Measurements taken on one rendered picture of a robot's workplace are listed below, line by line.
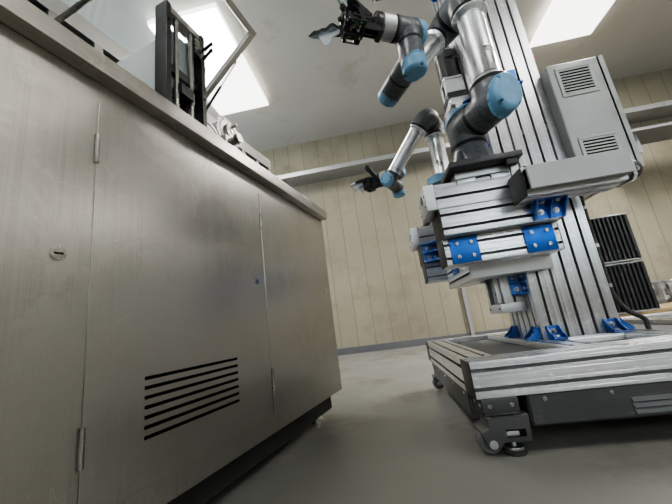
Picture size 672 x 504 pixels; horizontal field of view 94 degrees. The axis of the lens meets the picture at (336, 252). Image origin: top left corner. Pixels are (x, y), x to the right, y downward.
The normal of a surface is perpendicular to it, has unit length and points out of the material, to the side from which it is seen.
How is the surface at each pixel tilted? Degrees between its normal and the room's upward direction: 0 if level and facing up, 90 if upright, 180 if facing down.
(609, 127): 90
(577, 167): 90
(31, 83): 90
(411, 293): 90
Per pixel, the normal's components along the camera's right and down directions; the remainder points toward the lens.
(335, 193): -0.14, -0.21
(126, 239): 0.92, -0.20
